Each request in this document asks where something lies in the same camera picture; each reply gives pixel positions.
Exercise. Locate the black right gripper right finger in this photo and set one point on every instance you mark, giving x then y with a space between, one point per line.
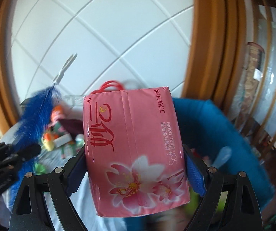
228 202

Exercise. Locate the red plastic handbag case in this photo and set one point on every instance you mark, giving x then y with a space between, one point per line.
108 86

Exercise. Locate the dark maroon cloth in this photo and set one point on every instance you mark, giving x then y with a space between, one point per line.
73 126

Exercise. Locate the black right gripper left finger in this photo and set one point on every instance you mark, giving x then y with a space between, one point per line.
30 211

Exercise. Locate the orange pink plush toy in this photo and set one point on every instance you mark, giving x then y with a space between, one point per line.
57 114

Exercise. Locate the blue plastic crate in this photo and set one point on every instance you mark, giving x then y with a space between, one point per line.
206 129

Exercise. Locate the pink tissue pack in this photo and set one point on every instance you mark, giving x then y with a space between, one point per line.
134 152

